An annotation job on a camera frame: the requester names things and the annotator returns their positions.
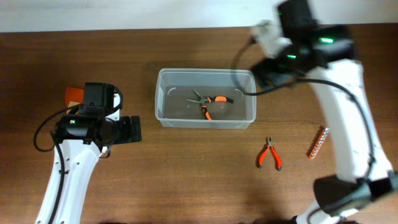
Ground clear plastic container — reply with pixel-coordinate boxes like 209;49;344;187
155;68;257;129

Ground small red cutter pliers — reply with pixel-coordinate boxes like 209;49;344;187
256;137;283;172

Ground long nose pliers orange black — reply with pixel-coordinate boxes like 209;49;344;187
188;89;234;120

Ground orange socket bit rail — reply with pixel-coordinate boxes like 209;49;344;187
307;126;330;160

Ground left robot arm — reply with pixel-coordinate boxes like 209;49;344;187
36;83;142;223

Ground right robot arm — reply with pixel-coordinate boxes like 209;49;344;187
252;0;397;223

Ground orange scraper wooden handle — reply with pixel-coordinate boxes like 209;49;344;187
65;86;84;106

